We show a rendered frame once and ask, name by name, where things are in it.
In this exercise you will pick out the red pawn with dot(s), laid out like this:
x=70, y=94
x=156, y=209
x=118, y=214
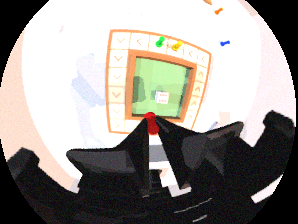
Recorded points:
x=152, y=125

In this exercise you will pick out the yellow pawn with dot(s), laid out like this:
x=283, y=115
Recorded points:
x=176, y=46

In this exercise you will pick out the white die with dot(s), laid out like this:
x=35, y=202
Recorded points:
x=162, y=97

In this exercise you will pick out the green pawn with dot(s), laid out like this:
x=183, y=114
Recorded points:
x=159, y=42

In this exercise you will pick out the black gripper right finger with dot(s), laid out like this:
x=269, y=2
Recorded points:
x=186, y=148

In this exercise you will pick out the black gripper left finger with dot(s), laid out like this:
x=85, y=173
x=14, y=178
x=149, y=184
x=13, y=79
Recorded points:
x=128, y=158

